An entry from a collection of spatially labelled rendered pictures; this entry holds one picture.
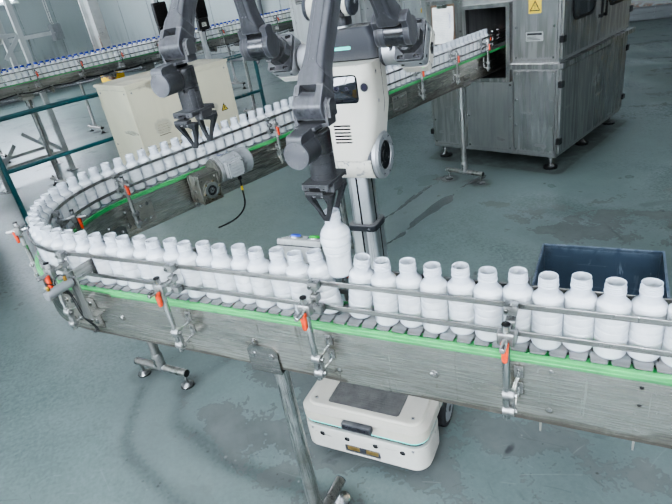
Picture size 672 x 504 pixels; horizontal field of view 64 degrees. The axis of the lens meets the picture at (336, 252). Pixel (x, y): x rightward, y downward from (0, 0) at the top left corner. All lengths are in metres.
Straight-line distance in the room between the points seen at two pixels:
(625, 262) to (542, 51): 3.16
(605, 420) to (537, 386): 0.14
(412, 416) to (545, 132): 3.24
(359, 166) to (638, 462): 1.49
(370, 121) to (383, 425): 1.10
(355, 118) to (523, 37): 3.14
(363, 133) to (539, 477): 1.41
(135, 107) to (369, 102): 3.61
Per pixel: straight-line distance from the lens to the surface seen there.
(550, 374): 1.21
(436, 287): 1.17
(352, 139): 1.76
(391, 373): 1.33
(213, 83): 5.52
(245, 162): 2.76
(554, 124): 4.80
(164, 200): 2.69
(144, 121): 5.16
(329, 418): 2.19
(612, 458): 2.38
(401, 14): 1.54
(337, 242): 1.21
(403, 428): 2.08
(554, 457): 2.34
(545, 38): 4.67
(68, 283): 1.76
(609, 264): 1.72
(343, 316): 1.33
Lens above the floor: 1.75
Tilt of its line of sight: 27 degrees down
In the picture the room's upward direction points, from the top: 10 degrees counter-clockwise
